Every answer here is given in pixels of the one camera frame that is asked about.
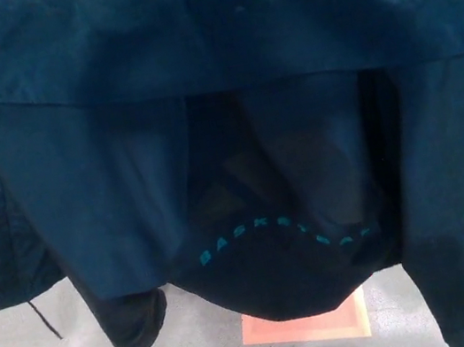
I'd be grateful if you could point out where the dark teal coat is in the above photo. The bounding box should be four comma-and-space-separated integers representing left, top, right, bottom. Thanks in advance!
0, 0, 464, 347

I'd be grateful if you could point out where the orange square floor mat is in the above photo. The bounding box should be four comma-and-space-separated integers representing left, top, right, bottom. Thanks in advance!
236, 285, 374, 347

